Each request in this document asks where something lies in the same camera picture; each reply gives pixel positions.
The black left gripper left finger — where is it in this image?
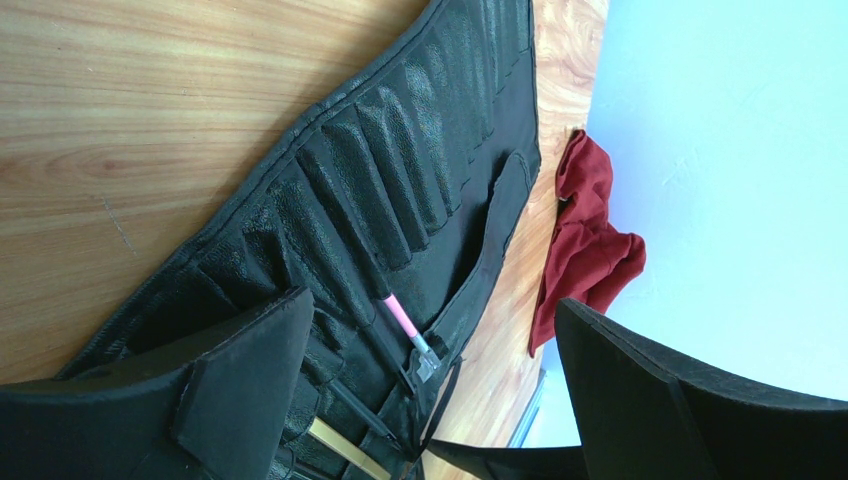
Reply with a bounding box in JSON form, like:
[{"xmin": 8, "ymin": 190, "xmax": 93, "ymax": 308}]
[{"xmin": 1, "ymin": 289, "xmax": 314, "ymax": 479}]

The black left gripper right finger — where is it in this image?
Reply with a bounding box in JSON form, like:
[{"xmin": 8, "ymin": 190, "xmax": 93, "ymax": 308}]
[{"xmin": 555, "ymin": 299, "xmax": 847, "ymax": 479}]

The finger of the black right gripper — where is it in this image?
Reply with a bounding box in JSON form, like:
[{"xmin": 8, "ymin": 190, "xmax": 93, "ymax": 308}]
[{"xmin": 428, "ymin": 440, "xmax": 587, "ymax": 480}]

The gold handled makeup brush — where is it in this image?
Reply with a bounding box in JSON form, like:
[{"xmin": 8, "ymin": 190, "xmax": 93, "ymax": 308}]
[{"xmin": 308, "ymin": 417, "xmax": 391, "ymax": 480}]

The slim black liner brush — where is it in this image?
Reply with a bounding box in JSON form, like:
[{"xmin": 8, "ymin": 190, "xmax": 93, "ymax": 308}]
[{"xmin": 328, "ymin": 379, "xmax": 401, "ymax": 450}]

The pink handled brow brush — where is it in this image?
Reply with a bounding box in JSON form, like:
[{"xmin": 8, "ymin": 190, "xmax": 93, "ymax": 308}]
[{"xmin": 382, "ymin": 294, "xmax": 441, "ymax": 383}]

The black leather brush roll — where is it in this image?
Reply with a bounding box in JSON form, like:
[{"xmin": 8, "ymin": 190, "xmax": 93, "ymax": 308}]
[{"xmin": 59, "ymin": 1, "xmax": 541, "ymax": 479}]

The dark red cloth pile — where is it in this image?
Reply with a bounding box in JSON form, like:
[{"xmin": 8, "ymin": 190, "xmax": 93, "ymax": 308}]
[{"xmin": 527, "ymin": 130, "xmax": 647, "ymax": 356}]

